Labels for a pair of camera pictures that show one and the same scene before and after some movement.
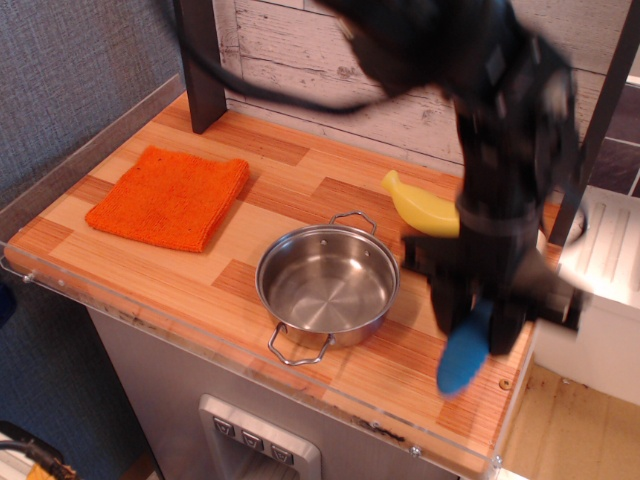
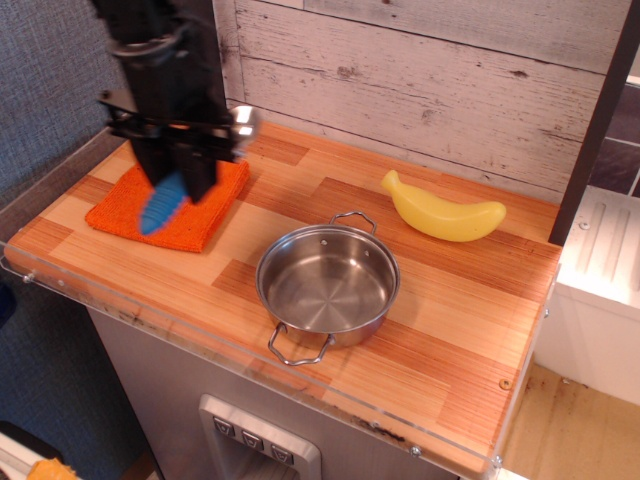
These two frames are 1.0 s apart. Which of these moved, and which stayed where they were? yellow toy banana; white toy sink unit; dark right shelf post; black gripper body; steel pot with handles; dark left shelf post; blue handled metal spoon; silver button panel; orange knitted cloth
Moved: black gripper body; blue handled metal spoon
Stayed: steel pot with handles; dark left shelf post; white toy sink unit; dark right shelf post; orange knitted cloth; yellow toy banana; silver button panel
